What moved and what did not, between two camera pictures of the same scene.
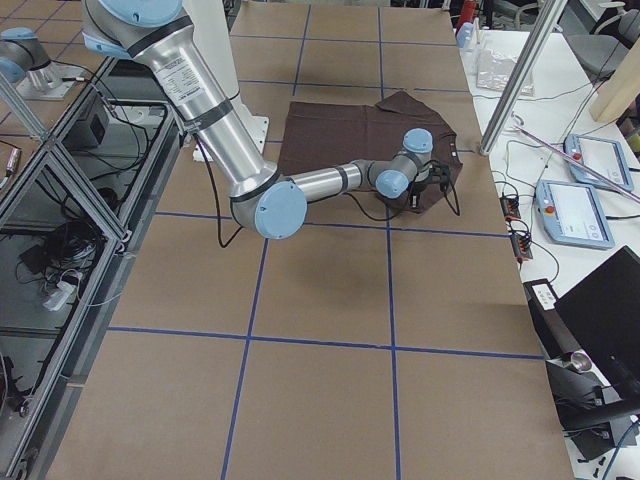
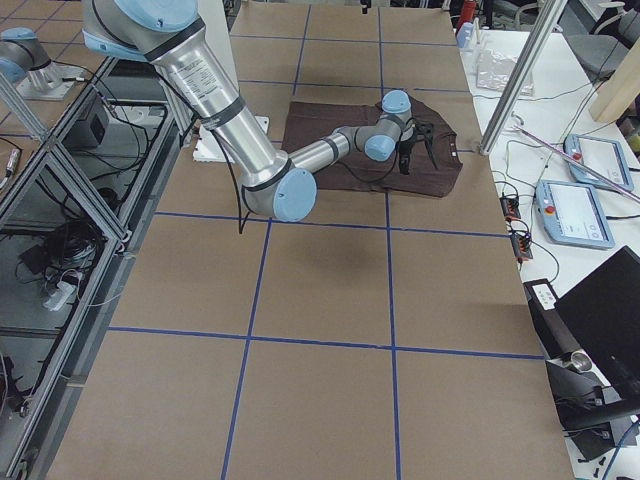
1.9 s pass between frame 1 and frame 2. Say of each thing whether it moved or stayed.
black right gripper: moved
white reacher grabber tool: stayed
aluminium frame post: stayed
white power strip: stayed
